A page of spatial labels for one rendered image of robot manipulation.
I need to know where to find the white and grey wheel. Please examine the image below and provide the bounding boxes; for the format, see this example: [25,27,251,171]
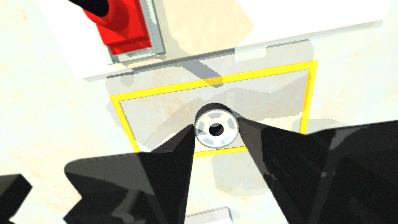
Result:
[194,103,239,149]

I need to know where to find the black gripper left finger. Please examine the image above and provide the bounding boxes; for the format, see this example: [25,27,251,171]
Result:
[64,124,195,224]

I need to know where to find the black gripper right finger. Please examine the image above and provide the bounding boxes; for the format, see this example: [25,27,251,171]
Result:
[237,117,398,224]

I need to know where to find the yellow rectangular outline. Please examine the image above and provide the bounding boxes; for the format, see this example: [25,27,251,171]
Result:
[110,60,318,157]

